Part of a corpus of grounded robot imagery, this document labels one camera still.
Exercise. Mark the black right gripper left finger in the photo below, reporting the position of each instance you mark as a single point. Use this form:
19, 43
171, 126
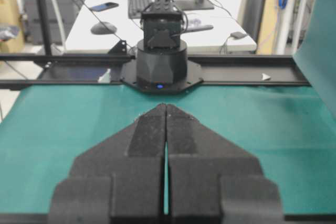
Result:
119, 180

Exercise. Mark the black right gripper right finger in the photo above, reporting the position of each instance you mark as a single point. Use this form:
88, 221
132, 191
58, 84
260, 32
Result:
212, 180

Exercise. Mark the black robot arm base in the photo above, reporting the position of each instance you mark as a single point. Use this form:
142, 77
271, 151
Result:
161, 64

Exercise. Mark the green table cloth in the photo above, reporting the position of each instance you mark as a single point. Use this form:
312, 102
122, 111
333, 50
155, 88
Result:
290, 129

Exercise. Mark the black computer mouse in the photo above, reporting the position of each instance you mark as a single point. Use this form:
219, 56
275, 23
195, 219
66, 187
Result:
103, 28

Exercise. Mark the white desk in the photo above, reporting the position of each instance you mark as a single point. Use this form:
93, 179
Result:
208, 31

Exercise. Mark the dark smartphone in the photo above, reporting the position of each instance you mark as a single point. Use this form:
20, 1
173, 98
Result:
104, 6

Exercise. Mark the black keyboard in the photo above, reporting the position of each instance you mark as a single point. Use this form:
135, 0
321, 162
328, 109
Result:
136, 7

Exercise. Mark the black monitor stand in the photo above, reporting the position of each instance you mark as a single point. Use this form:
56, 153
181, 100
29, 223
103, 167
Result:
189, 5

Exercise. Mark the cardboard box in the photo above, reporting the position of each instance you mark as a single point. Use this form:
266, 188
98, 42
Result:
10, 16

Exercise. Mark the black vertical pole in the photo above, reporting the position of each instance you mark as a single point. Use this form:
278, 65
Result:
45, 30

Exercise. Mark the black aluminium frame rail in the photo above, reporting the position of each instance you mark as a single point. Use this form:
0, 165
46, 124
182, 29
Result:
206, 70

